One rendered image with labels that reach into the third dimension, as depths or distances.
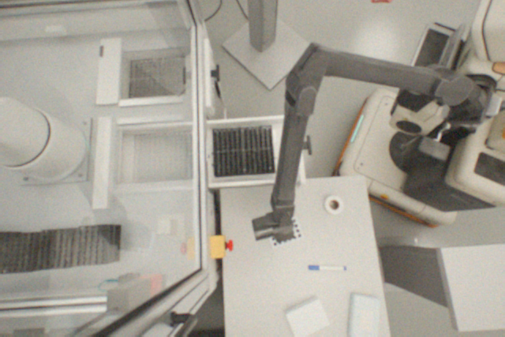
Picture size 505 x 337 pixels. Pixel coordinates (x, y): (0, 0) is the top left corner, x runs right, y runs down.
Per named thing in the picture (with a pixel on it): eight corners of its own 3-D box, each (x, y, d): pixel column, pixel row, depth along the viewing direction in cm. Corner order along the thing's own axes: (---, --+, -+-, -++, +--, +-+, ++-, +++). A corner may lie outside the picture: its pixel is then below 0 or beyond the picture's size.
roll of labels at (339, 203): (324, 215, 118) (327, 215, 115) (321, 197, 120) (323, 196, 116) (342, 213, 119) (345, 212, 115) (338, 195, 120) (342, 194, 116)
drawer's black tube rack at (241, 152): (271, 130, 120) (271, 125, 114) (274, 174, 116) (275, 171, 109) (215, 134, 120) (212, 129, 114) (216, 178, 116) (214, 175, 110)
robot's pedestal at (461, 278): (417, 235, 188) (518, 239, 114) (428, 289, 180) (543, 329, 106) (368, 238, 188) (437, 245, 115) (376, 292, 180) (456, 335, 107)
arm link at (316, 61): (312, 44, 62) (297, 33, 71) (292, 105, 69) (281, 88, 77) (479, 78, 74) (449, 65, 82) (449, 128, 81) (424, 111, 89)
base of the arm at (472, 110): (482, 124, 80) (495, 86, 82) (469, 106, 76) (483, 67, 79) (447, 125, 87) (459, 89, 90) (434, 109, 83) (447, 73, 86)
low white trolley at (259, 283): (325, 195, 196) (364, 174, 122) (338, 301, 179) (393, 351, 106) (234, 201, 196) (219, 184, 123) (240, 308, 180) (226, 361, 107)
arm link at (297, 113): (322, 87, 67) (305, 71, 76) (297, 87, 66) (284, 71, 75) (294, 226, 90) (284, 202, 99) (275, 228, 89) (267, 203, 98)
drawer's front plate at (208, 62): (212, 53, 132) (208, 37, 121) (215, 116, 124) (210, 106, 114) (208, 53, 132) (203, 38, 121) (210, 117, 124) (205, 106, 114)
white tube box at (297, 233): (295, 216, 119) (296, 215, 115) (303, 237, 117) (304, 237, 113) (265, 226, 118) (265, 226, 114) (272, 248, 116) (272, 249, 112)
